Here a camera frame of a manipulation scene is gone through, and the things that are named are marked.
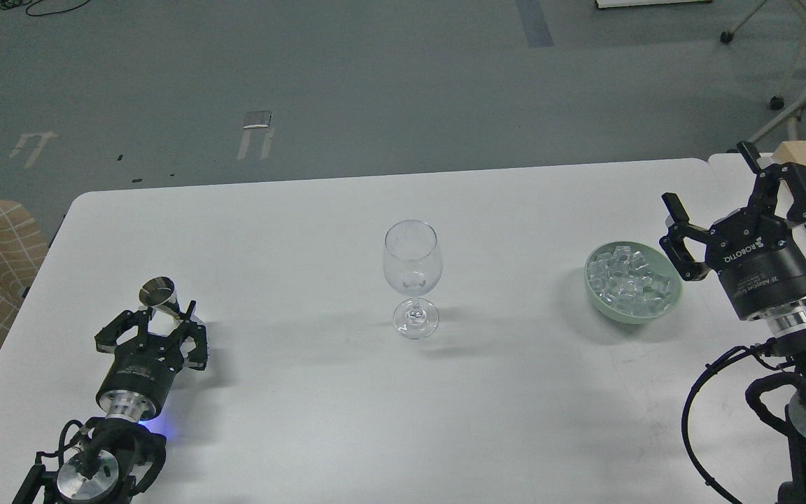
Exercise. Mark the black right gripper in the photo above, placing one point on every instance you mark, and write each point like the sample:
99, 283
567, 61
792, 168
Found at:
767, 269

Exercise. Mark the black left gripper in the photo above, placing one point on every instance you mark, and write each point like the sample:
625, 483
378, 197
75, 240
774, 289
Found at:
140, 378

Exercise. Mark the steel jigger measuring cup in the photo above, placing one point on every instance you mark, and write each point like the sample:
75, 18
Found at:
159, 299

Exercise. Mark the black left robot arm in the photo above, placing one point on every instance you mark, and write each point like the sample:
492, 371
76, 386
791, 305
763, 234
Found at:
114, 457

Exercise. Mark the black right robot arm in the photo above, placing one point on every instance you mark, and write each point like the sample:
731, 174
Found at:
779, 399

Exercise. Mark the green bowl of ice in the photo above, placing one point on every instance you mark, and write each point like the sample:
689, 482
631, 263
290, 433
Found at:
629, 282

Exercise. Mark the clear wine glass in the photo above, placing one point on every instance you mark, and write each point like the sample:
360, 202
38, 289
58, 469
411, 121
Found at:
412, 266

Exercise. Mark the white office chair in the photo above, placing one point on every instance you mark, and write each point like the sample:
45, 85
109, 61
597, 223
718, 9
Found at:
788, 100

